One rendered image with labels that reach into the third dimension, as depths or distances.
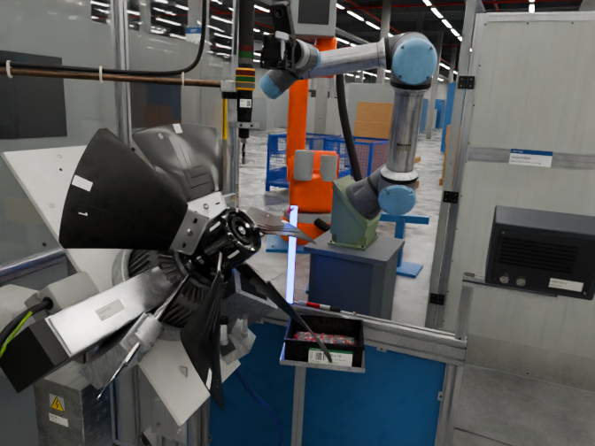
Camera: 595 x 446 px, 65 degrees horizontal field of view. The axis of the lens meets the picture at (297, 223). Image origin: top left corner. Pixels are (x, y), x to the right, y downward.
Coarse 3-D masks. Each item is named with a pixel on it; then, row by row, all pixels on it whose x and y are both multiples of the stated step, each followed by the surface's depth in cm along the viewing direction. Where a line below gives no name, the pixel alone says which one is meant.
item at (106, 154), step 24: (96, 144) 82; (120, 144) 86; (96, 168) 82; (120, 168) 85; (144, 168) 88; (72, 192) 79; (96, 192) 82; (120, 192) 85; (144, 192) 88; (168, 192) 92; (72, 216) 79; (96, 216) 82; (120, 216) 85; (144, 216) 89; (168, 216) 92; (72, 240) 79; (96, 240) 82; (120, 240) 86; (144, 240) 90; (168, 240) 94
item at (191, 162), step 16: (144, 128) 113; (160, 128) 115; (192, 128) 118; (208, 128) 121; (144, 144) 111; (160, 144) 112; (176, 144) 113; (192, 144) 115; (208, 144) 116; (160, 160) 110; (176, 160) 111; (192, 160) 112; (208, 160) 113; (176, 176) 109; (192, 176) 109; (208, 176) 110; (192, 192) 108; (208, 192) 108
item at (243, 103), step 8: (240, 96) 104; (248, 96) 104; (240, 104) 104; (248, 104) 104; (240, 112) 105; (248, 112) 105; (240, 120) 105; (248, 120) 105; (240, 128) 106; (248, 128) 106; (240, 136) 106; (248, 136) 107
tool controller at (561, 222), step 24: (504, 216) 121; (528, 216) 121; (552, 216) 120; (576, 216) 120; (504, 240) 120; (528, 240) 117; (552, 240) 115; (576, 240) 113; (504, 264) 123; (528, 264) 120; (552, 264) 118; (576, 264) 116; (528, 288) 124; (552, 288) 121; (576, 288) 119
